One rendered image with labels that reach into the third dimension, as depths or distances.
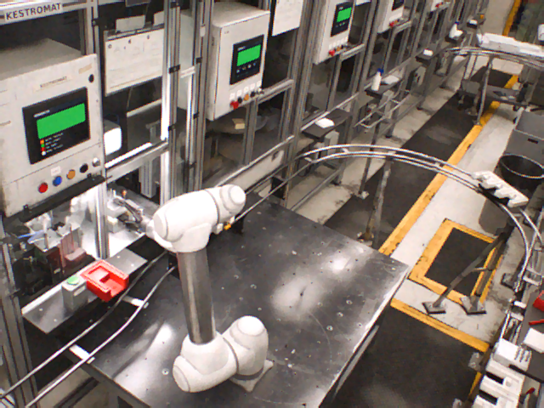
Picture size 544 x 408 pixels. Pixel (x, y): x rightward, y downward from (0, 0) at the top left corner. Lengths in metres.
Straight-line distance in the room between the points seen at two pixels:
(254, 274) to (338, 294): 0.43
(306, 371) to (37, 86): 1.51
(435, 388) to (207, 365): 1.73
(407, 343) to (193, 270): 2.01
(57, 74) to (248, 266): 1.41
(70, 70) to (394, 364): 2.46
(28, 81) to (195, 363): 1.10
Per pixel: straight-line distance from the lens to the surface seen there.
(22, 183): 1.90
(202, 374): 2.01
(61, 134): 1.90
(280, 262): 2.80
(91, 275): 2.27
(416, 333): 3.62
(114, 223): 2.52
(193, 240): 1.76
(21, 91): 1.78
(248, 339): 2.06
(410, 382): 3.35
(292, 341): 2.43
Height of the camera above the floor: 2.49
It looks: 35 degrees down
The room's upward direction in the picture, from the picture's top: 9 degrees clockwise
